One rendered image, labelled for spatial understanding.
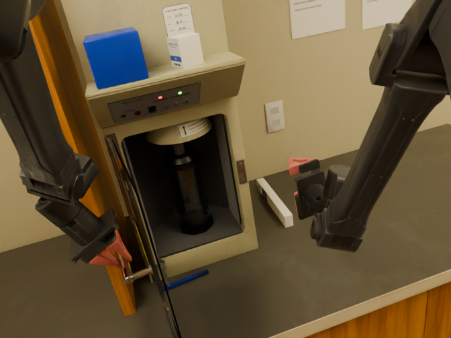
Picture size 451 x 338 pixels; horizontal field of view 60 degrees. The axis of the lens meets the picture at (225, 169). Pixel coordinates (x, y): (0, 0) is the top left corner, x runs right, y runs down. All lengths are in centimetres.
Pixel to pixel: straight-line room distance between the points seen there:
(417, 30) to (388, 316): 83
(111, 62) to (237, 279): 64
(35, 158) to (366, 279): 81
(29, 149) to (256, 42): 100
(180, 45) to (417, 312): 90
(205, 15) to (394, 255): 77
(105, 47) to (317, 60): 92
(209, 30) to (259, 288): 64
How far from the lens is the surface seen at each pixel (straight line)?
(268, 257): 113
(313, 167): 87
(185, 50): 81
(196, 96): 86
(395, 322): 118
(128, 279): 76
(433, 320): 128
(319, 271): 108
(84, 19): 88
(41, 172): 61
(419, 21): 46
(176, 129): 96
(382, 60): 49
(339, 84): 159
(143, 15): 88
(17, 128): 53
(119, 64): 78
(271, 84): 146
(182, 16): 89
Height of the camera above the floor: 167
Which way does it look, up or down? 27 degrees down
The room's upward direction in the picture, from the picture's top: 10 degrees counter-clockwise
